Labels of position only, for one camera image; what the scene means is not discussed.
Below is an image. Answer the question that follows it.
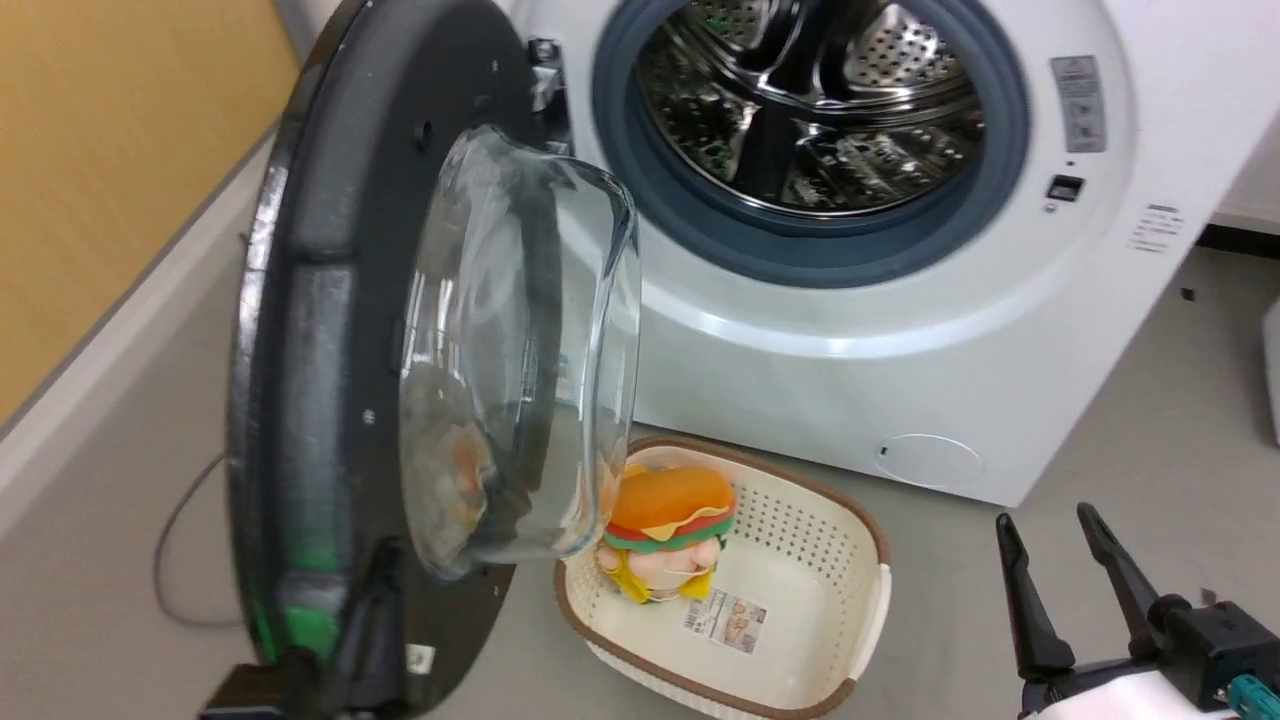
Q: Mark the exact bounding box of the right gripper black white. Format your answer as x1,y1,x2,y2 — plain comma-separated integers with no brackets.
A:
995,502,1280,720

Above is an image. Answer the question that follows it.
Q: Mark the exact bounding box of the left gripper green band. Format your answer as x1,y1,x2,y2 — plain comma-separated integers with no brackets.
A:
198,540,409,720

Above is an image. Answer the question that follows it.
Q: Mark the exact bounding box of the round dark washing machine door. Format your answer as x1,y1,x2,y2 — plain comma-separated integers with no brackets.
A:
226,0,643,719

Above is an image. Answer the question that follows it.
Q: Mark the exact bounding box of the white front-load washing machine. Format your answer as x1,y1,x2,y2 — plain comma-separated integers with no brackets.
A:
497,0,1280,508

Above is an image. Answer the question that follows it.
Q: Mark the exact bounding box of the grey rubber door gasket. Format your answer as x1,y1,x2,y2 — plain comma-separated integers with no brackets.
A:
591,0,1032,290

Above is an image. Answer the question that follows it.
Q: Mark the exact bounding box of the metal door hinge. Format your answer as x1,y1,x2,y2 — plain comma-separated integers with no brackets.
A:
527,37,572,156

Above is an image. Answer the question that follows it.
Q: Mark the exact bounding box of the round white filter cover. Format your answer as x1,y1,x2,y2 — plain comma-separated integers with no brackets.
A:
876,433,987,491

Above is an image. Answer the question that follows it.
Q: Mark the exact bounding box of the cream laundry basket brown rim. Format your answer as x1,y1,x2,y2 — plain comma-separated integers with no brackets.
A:
554,435,893,720

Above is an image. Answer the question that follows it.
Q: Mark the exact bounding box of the plush hamburger toy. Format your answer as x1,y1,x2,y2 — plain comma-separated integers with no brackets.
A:
596,463,738,606

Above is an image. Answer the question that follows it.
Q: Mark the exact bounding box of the printed paper label sticker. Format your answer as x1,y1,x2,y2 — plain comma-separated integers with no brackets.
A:
683,589,769,655

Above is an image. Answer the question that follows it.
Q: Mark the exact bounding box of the grey warning sticker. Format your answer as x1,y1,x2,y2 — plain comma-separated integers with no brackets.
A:
1049,55,1108,154

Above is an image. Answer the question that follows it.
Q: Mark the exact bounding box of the perforated steel washer drum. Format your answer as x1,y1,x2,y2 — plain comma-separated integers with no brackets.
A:
636,0,988,215

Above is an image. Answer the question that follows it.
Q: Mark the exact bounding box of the teal cable connector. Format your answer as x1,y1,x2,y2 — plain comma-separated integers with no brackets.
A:
1228,674,1280,720

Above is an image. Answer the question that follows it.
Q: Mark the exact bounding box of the thin grey floor cable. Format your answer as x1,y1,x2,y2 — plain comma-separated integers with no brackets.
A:
152,450,246,629

